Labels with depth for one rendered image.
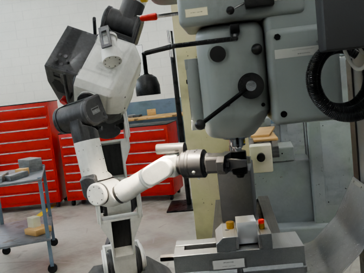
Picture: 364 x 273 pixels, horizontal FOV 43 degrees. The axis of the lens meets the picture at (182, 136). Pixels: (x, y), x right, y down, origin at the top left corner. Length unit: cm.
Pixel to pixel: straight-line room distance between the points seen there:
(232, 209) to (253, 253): 48
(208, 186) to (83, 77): 172
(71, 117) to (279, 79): 72
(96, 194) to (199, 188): 171
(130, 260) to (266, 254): 104
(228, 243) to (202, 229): 202
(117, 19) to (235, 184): 76
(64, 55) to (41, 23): 953
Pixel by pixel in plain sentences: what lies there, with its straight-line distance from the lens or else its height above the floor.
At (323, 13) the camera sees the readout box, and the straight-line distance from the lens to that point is 105.
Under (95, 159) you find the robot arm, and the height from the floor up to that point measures 126.
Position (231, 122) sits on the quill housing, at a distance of 131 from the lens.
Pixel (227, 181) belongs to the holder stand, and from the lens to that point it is 171.
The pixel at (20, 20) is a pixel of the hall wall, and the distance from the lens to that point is 1147.
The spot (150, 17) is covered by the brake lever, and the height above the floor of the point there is 170.
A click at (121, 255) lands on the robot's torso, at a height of 75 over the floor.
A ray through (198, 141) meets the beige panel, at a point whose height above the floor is 109.
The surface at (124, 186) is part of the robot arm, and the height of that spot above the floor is 117.
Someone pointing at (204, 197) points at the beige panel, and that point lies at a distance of 322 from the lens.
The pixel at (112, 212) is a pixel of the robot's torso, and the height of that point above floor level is 97.
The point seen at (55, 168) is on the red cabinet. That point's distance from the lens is 652.
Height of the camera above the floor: 148
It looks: 6 degrees down
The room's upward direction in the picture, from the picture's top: 6 degrees counter-clockwise
